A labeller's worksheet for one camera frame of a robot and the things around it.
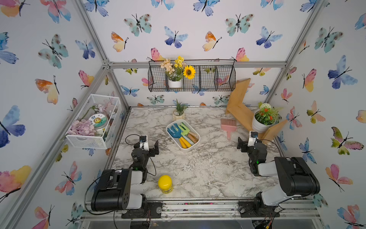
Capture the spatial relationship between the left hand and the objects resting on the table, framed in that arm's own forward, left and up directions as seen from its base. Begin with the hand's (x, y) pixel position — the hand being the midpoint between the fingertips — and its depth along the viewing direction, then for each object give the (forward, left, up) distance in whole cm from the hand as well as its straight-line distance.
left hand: (151, 139), depth 90 cm
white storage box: (+6, -21, -6) cm, 23 cm away
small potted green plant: (+26, -16, -5) cm, 31 cm away
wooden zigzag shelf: (+28, -62, -4) cm, 68 cm away
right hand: (+1, -62, -1) cm, 62 cm away
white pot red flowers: (+5, -68, +13) cm, 69 cm away
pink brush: (+17, -54, -10) cm, 57 cm away
